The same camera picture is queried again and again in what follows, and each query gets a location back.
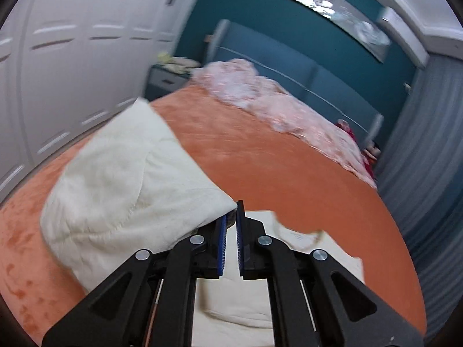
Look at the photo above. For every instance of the grey blue curtain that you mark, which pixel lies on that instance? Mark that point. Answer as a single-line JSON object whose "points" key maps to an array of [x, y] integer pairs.
{"points": [[419, 177]]}

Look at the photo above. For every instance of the blue upholstered headboard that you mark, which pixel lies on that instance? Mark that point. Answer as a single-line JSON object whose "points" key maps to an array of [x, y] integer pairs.
{"points": [[298, 74]]}

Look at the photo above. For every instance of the pink floral quilt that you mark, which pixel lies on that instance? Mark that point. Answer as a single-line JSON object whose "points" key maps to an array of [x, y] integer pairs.
{"points": [[237, 82]]}

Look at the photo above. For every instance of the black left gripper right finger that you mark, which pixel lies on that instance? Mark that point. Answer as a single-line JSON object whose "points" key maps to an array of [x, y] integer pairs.
{"points": [[314, 300]]}

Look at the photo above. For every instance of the red plush toy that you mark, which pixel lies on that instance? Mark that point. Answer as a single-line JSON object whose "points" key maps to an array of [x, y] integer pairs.
{"points": [[370, 150]]}

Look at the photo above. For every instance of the dark blue nightstand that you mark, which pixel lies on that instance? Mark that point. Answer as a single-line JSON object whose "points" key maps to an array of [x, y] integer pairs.
{"points": [[161, 82]]}

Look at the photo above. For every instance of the wide framed wall picture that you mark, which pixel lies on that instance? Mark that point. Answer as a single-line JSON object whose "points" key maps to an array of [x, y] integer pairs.
{"points": [[353, 22]]}

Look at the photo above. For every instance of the yellow items on nightstand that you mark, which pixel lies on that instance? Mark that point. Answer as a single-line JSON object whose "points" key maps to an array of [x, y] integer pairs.
{"points": [[177, 65]]}

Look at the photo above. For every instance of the cream white puffer jacket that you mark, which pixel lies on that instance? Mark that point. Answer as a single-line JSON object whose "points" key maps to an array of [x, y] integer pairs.
{"points": [[133, 186]]}

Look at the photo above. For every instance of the white panelled wardrobe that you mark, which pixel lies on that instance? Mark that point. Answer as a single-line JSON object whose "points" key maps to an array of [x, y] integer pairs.
{"points": [[68, 65]]}

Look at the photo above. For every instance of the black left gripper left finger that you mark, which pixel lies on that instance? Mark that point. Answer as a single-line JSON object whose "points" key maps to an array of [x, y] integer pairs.
{"points": [[149, 299]]}

